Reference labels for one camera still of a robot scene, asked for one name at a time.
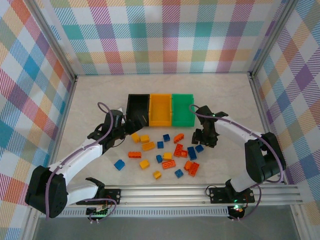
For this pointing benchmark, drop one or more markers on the long yellow lego brick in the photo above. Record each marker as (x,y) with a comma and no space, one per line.
(148,146)

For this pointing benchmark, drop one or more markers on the controller board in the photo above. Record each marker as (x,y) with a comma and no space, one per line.
(98,212)
(236,208)

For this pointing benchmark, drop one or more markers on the long blue lego brick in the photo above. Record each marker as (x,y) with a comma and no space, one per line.
(192,153)

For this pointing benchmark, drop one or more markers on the yellow plastic bin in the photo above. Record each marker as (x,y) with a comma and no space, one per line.
(161,110)

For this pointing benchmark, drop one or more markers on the long orange lego brick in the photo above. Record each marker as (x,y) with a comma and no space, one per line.
(134,155)

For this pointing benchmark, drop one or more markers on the aluminum mounting rail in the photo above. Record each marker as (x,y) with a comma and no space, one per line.
(162,193)

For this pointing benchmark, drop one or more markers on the black plastic bin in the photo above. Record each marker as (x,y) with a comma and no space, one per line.
(137,105)

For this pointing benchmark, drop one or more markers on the flat orange lego brick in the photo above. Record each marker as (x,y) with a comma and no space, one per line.
(168,164)

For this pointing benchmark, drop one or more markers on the green plastic bin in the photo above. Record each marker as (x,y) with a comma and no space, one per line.
(182,110)

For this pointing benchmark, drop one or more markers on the right controller board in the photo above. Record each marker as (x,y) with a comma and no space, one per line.
(236,208)

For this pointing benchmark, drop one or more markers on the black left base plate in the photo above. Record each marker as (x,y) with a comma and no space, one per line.
(113,195)

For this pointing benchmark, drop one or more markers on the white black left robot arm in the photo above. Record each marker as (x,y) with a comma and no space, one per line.
(75,157)

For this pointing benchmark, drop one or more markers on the aluminum frame post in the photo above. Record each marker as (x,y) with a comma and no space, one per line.
(275,35)
(50,37)

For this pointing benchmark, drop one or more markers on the aluminum frame rail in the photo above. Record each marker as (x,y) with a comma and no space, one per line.
(65,110)
(261,105)

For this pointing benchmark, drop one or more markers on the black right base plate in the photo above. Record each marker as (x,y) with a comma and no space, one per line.
(217,195)

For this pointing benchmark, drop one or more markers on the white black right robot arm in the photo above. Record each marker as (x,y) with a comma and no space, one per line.
(232,130)

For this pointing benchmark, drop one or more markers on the left controller board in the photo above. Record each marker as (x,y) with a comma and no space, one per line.
(98,212)

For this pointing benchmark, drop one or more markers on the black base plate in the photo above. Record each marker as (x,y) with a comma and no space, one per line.
(217,195)
(113,195)

